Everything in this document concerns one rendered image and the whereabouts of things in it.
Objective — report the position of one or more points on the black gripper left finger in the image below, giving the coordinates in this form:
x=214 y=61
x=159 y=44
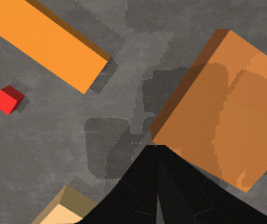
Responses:
x=134 y=199

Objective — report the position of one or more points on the red square block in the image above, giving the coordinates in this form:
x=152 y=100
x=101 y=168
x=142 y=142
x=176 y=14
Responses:
x=10 y=99

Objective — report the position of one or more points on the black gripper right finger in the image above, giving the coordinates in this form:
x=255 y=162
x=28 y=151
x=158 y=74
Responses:
x=188 y=197

